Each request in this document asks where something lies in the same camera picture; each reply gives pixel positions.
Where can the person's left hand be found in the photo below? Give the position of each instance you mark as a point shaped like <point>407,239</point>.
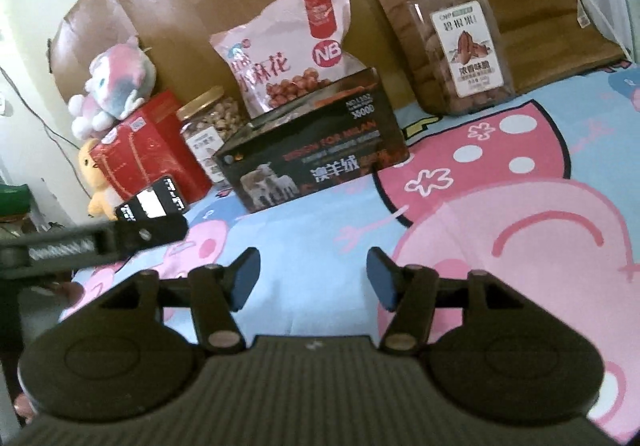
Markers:
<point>66,291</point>

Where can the brown padded cushion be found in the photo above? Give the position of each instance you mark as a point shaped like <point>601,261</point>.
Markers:
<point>540,16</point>

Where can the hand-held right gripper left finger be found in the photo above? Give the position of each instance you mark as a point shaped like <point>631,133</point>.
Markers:
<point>245,278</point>

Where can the black smartphone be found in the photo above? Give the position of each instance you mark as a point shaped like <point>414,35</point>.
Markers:
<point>155,198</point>

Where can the pink plush toy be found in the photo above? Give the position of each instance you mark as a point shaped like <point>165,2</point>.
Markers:
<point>117,81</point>

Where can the pink snack bag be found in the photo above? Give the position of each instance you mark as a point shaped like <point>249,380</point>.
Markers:
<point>280,41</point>

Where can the red gift box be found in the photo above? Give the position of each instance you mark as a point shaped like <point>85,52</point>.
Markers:
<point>145,141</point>

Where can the yellow duck plush toy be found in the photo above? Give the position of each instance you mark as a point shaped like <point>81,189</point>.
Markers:
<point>97,181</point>

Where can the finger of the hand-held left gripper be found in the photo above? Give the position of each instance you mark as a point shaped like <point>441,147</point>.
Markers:
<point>152,232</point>

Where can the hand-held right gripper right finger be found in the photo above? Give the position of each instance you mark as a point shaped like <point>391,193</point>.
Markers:
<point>382,278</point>

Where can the black printed box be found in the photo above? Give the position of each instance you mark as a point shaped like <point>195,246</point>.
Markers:
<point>320,161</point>

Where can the dark green object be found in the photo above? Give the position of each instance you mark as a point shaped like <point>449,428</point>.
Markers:
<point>14,206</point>

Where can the small nut jar gold lid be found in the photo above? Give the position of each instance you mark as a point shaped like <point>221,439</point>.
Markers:
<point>205,136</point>

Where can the large pecan jar gold lid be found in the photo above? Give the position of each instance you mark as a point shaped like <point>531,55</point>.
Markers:
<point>450,36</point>

